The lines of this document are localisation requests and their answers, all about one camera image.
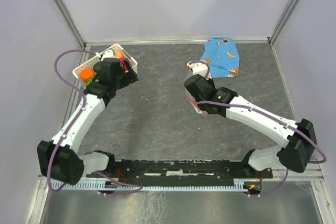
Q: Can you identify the green watermelon toy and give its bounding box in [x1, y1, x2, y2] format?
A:
[86, 77, 99, 86]

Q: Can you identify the clear zip top bag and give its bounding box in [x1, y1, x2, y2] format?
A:
[185, 66, 208, 117]

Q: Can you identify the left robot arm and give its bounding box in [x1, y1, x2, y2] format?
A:
[37, 56, 138, 185]

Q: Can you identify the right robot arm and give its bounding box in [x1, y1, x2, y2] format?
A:
[184, 74, 317, 177]

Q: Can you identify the red apple toy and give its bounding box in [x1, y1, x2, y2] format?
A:
[120, 60, 129, 72]

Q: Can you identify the peach toy fruit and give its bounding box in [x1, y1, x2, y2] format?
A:
[115, 51, 123, 61]

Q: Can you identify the white plastic basket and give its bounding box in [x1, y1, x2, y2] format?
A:
[72, 44, 138, 88]

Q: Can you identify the dark green avocado toy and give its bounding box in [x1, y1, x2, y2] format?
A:
[93, 61, 102, 73]

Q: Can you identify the orange toy fruit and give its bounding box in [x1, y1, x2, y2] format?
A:
[80, 68, 96, 83]

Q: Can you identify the blue patterned cloth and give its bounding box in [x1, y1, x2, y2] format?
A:
[201, 38, 240, 79]

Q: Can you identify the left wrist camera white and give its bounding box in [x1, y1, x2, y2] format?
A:
[95, 49, 116, 61]

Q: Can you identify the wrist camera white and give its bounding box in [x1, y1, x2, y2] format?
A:
[186, 60, 212, 80]
[95, 49, 116, 61]

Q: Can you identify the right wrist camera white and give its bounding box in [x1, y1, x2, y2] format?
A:
[186, 60, 212, 80]

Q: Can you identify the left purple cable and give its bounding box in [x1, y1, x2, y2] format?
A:
[47, 49, 144, 196]

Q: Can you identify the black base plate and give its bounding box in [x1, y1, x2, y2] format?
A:
[101, 159, 273, 187]

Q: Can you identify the light blue cable duct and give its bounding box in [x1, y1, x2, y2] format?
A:
[62, 179, 247, 193]

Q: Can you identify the aluminium frame rail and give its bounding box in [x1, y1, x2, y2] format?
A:
[39, 158, 325, 180]

